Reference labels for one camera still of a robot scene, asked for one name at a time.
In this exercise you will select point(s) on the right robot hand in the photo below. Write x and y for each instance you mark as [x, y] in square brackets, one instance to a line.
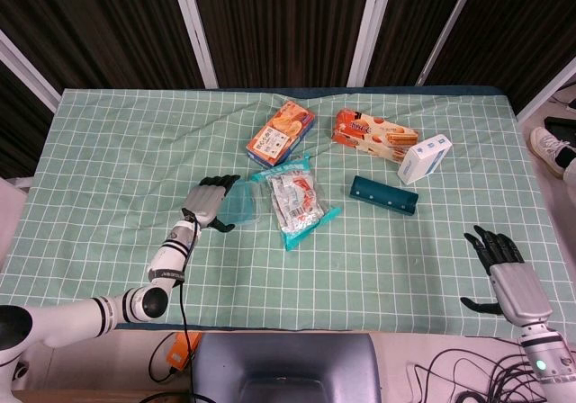
[515, 286]

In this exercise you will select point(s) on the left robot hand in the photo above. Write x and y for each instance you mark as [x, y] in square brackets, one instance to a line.
[208, 203]

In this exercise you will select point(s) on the blue translucent lid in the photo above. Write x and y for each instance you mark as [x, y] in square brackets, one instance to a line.
[240, 205]

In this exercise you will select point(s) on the grey robot base cover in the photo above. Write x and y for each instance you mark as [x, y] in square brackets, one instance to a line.
[283, 367]

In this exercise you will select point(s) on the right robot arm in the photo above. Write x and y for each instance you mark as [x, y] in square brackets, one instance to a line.
[546, 362]

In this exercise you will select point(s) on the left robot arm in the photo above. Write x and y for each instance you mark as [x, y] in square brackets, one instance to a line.
[112, 299]

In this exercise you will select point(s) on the orange and blue biscuit box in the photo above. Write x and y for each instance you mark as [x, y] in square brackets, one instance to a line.
[281, 133]

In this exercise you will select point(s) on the teal-edged snack bag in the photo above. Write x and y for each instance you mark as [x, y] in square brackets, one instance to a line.
[297, 200]

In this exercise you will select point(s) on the green checked tablecloth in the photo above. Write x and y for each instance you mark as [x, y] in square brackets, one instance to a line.
[112, 151]

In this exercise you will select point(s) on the white sneaker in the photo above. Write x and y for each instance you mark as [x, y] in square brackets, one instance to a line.
[546, 151]

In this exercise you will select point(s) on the orange power device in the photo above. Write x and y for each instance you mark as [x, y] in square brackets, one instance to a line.
[180, 353]

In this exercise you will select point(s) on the white and blue carton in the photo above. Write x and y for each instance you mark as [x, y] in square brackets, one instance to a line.
[425, 159]

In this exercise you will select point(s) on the dark teal hole punch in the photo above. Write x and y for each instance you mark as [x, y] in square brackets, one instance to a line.
[384, 196]

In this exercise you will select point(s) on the orange and cream wafer pack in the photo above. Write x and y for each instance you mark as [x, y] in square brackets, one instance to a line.
[375, 135]

